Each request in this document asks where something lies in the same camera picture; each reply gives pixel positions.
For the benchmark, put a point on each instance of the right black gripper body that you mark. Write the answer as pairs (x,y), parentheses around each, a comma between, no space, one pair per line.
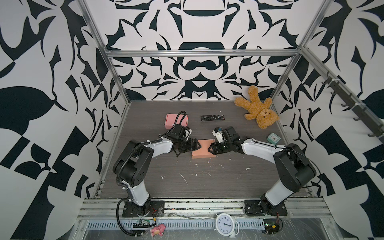
(222,147)

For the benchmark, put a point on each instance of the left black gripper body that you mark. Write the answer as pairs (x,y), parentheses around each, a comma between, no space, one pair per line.
(186,146)

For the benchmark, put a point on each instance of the peach paper box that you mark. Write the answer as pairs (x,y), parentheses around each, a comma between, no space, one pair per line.
(203,152)

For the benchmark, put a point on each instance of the pink paper box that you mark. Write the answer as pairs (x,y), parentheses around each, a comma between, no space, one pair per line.
(171,118)

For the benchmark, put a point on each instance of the black tv remote control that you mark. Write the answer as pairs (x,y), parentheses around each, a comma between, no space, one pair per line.
(208,118)

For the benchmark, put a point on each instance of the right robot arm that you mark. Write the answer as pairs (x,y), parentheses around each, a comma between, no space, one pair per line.
(294,169)

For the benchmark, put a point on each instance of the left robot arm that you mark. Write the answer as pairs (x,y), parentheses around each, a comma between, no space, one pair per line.
(132,165)

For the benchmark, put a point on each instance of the small green alarm clock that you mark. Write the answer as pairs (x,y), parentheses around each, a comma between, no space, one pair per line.
(273,139)

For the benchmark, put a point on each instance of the brown teddy bear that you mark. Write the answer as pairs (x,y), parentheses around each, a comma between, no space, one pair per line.
(258,110)

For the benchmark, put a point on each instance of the white round table clock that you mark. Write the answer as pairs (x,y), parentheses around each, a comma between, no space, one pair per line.
(227,225)

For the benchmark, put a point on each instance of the green circuit board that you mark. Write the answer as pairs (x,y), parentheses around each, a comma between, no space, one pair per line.
(144,224)

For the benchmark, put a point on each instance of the small pink toy figure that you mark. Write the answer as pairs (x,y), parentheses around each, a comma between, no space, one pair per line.
(158,230)

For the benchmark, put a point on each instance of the black electronics module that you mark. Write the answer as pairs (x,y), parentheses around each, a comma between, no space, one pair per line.
(272,226)

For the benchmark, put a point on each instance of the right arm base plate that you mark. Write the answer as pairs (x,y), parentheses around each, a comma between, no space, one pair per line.
(264,208)

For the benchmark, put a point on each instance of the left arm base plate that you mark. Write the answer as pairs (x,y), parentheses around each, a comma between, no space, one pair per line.
(132,210)

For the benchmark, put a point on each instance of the black wall hook rack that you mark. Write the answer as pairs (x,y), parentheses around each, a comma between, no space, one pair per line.
(352,102)

